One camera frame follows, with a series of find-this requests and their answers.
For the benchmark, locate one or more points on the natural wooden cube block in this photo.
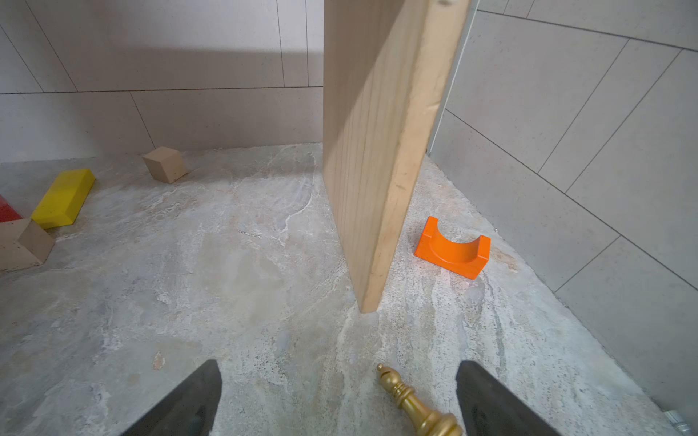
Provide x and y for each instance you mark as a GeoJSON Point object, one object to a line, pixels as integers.
{"type": "Point", "coordinates": [165, 164]}

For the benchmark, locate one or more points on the natural wooden triangle block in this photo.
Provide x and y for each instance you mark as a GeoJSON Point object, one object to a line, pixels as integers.
{"type": "Point", "coordinates": [24, 244]}

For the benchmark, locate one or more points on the orange arch block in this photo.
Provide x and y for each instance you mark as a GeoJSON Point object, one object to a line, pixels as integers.
{"type": "Point", "coordinates": [465, 259]}

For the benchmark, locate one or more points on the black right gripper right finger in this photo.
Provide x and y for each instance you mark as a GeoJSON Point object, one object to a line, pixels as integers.
{"type": "Point", "coordinates": [489, 408]}

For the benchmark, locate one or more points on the wooden shelf unit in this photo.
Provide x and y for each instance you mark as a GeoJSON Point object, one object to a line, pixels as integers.
{"type": "Point", "coordinates": [386, 67]}

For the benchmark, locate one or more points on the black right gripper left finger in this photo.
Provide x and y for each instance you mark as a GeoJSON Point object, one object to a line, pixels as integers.
{"type": "Point", "coordinates": [190, 409]}

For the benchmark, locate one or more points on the red block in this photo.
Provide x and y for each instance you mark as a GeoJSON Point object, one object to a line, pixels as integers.
{"type": "Point", "coordinates": [7, 212]}

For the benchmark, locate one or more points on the gold chess piece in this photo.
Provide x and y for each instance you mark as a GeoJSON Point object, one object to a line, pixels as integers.
{"type": "Point", "coordinates": [426, 421]}

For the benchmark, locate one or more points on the yellow rectangular block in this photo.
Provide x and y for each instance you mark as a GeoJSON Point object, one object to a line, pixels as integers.
{"type": "Point", "coordinates": [64, 199]}

